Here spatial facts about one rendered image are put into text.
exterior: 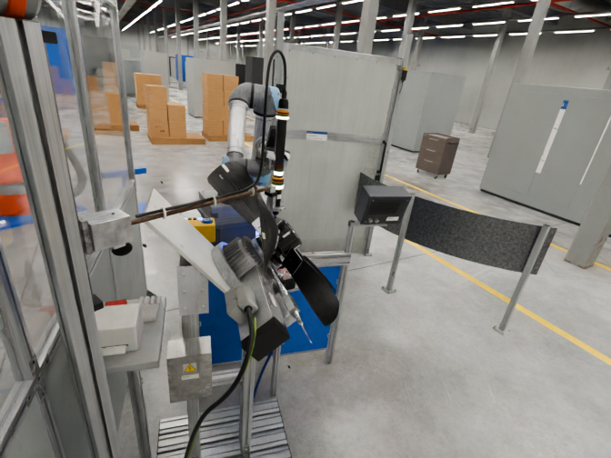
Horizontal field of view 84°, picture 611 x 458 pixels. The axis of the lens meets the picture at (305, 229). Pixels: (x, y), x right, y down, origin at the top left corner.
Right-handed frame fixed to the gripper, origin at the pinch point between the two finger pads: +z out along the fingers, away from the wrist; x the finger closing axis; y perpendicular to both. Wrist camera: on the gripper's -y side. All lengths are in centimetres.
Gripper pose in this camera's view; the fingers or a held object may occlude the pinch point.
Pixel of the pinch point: (281, 157)
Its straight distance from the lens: 124.8
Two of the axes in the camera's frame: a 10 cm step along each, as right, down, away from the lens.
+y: -1.0, 9.1, 4.0
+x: -9.5, 0.3, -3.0
